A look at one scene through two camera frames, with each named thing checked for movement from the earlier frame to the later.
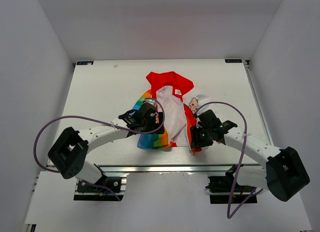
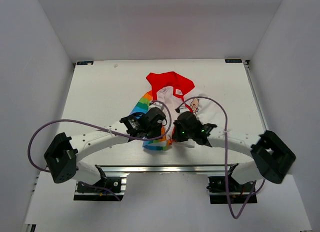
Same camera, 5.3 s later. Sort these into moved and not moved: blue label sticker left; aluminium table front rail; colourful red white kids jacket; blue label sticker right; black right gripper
Moved: colourful red white kids jacket; black right gripper
Not moved: blue label sticker right; aluminium table front rail; blue label sticker left
